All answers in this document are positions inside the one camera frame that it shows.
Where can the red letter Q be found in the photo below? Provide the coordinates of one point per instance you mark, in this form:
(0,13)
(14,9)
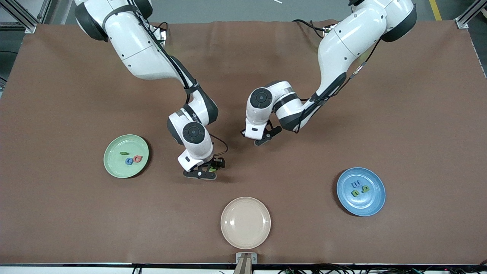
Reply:
(137,158)

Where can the blue letter C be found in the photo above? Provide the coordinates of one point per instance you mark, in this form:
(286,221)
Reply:
(129,161)

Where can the blue letter m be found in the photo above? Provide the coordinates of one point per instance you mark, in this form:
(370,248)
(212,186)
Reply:
(355,184)

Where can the green letter g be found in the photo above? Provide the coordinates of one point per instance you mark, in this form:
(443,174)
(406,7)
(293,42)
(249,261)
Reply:
(365,188)

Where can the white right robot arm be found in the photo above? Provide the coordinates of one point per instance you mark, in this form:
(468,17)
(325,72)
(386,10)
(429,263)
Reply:
(133,42)

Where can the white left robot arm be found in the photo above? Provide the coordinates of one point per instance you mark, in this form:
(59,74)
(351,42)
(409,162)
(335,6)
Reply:
(342,42)

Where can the brown table cover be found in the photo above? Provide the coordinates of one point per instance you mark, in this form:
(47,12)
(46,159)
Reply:
(243,190)

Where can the cream plate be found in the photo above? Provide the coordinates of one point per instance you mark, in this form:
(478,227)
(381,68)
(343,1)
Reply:
(245,222)

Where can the green plate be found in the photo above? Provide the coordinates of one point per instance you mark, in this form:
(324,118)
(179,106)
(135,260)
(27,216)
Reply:
(118,169)

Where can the blue plate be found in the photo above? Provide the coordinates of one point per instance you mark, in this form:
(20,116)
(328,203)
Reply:
(361,205)

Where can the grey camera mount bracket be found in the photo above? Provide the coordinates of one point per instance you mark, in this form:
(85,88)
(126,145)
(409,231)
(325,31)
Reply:
(246,259)

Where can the aluminium frame profile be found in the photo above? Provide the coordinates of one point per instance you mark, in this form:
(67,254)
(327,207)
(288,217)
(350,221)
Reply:
(21,15)
(470,13)

